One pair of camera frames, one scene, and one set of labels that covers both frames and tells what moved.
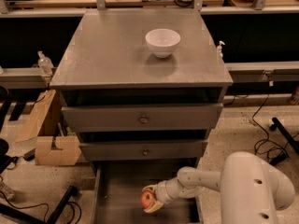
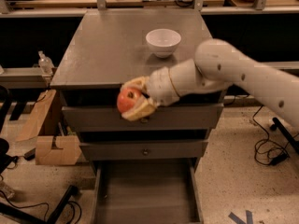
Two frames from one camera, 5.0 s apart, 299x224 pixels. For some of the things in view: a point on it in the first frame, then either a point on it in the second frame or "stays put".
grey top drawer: x=205 y=116 stays put
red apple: x=147 y=199 to x=126 y=99
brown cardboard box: x=44 y=155 stays put
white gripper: x=162 y=191 to x=159 y=85
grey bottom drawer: x=118 y=186 stays put
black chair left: x=7 y=107 stays put
